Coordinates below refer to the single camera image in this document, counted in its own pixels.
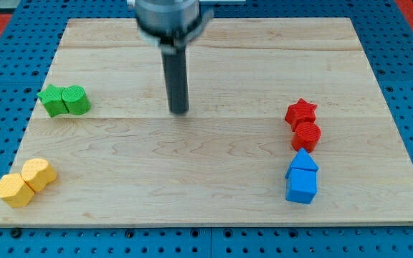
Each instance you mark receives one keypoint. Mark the yellow hexagon block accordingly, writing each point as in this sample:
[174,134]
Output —
[14,191]

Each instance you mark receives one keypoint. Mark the green cylinder block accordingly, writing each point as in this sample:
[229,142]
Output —
[76,100]

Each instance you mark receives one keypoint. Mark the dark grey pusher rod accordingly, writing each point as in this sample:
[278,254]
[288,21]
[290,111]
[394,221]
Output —
[175,75]

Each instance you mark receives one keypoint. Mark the red cylinder block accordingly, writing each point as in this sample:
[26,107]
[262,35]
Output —
[306,136]

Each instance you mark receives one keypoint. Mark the green star block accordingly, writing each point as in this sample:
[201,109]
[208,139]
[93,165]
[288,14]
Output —
[51,99]

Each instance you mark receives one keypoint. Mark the blue triangle block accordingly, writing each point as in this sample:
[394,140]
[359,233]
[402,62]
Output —
[302,161]

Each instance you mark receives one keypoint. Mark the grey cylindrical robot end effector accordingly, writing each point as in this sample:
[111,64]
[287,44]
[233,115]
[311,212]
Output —
[170,25]

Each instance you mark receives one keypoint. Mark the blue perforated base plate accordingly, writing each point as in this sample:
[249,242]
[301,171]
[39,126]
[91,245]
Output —
[29,34]

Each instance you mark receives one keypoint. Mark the blue cube block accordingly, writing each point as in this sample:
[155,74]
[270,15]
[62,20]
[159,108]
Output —
[301,186]

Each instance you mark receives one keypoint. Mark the yellow rounded block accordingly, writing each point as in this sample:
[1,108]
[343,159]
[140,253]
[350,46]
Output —
[38,173]

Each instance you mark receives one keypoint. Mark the light wooden board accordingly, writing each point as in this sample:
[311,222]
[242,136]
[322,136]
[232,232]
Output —
[129,163]

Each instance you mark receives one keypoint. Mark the red star block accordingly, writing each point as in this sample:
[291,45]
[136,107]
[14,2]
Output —
[300,112]

